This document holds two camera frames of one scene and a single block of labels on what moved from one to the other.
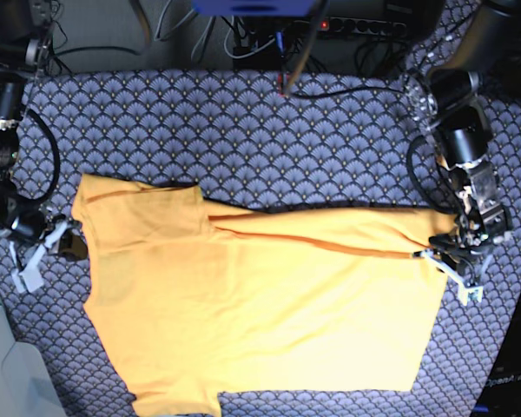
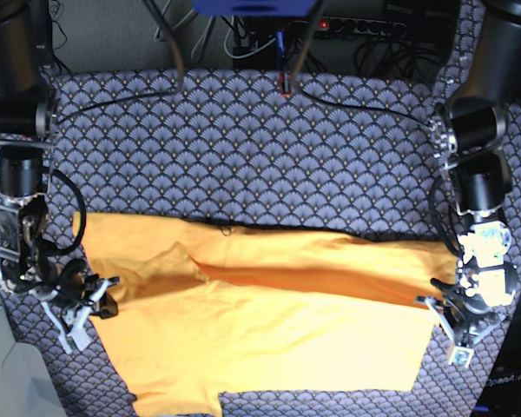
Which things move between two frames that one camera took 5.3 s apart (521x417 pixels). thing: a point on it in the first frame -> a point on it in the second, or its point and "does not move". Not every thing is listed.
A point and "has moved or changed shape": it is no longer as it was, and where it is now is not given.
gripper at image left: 32,222 -> 66,281
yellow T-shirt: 194,300 has moved or changed shape
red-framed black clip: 284,81 does not move
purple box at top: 254,8 does not move
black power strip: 366,28 does not move
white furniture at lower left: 17,378 does not move
